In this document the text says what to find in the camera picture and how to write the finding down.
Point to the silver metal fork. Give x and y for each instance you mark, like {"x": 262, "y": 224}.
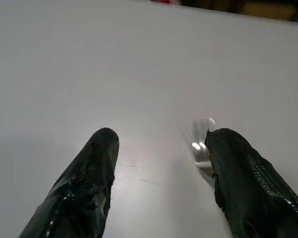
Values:
{"x": 200, "y": 138}

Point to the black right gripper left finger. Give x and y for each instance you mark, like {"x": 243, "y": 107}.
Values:
{"x": 82, "y": 188}

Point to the red cloth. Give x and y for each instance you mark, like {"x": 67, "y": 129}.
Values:
{"x": 161, "y": 1}

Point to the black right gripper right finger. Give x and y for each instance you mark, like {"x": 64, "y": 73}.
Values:
{"x": 245, "y": 188}

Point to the brown cardboard box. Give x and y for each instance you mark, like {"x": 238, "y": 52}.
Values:
{"x": 268, "y": 10}

